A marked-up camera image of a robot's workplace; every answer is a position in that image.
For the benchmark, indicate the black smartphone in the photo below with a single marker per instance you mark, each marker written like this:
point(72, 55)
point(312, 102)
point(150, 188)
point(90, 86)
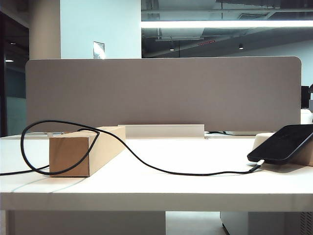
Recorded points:
point(281, 144)

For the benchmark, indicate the grey fabric desk divider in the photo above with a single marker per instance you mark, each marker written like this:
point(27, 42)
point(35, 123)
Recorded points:
point(159, 93)

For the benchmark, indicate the red ceiling sign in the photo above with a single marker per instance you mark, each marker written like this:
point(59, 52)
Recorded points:
point(207, 43)

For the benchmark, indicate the brown cardboard box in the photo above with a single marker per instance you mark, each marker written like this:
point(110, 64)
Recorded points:
point(68, 151)

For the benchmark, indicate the beige pulp tray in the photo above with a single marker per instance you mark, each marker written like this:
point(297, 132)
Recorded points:
point(262, 139)

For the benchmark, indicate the black ceiling spot lamp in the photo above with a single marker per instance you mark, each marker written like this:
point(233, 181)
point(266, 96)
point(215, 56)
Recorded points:
point(241, 46)

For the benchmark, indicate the white ceiling light strip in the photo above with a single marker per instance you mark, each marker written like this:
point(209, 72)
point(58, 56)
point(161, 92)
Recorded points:
point(220, 24)

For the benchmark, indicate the white desk panel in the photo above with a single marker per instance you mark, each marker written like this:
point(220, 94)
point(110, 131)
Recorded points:
point(85, 224)

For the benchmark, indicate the black monitor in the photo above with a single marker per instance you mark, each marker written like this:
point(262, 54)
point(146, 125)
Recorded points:
point(305, 96)

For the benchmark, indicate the white rounded container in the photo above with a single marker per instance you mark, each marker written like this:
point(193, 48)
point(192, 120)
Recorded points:
point(306, 117)

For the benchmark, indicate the framed wall notice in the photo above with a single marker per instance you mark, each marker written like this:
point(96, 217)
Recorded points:
point(98, 50)

